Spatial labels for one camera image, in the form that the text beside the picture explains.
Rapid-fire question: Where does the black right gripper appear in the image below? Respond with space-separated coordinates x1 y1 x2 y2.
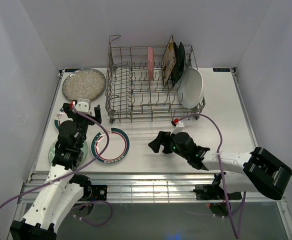
148 130 189 160

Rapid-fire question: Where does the white plate steam logo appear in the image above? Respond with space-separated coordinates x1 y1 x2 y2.
90 127 130 165

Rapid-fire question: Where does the grey wire dish rack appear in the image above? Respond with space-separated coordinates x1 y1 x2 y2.
105 35 206 124

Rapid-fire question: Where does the white oval plate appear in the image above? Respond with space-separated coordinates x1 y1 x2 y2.
178 68 205 109

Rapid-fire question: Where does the black floral square plate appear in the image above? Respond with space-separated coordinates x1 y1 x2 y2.
171 42 180 87

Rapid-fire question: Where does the cream floral square plate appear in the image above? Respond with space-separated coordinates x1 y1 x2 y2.
161 35 176 86

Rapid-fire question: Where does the pink dotted scalloped plate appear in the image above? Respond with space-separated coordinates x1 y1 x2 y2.
147 46 154 81

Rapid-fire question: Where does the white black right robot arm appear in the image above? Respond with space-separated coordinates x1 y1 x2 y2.
148 131 292 201

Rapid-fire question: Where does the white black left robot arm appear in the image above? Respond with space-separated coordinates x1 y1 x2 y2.
10 100 102 240

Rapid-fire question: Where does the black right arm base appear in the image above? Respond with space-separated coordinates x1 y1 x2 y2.
192 173 243 201

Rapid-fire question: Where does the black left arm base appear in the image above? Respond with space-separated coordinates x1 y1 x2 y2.
69 174 108 201

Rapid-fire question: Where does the speckled brown round plate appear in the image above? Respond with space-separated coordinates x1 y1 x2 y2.
61 68 106 101

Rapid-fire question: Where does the white plate green red rim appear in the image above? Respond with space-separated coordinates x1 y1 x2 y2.
54 107 68 130

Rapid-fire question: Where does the dark logo sticker left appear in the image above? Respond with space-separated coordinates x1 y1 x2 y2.
64 68 81 73

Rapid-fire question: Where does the dark logo sticker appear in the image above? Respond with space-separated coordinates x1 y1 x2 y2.
64 68 81 73
212 67 231 73

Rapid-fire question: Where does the mint green flower plate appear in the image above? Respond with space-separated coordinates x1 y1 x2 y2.
48 140 88 165

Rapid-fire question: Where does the dark logo sticker right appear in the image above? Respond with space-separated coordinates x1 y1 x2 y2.
212 67 231 73

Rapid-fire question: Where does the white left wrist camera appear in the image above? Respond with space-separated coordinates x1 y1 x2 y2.
70 98 91 114

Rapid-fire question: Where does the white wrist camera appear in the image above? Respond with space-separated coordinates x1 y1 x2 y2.
70 98 91 114
171 118 185 135

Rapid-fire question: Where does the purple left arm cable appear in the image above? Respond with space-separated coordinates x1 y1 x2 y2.
0 107 113 240

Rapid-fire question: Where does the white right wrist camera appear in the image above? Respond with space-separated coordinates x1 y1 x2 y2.
171 118 185 135

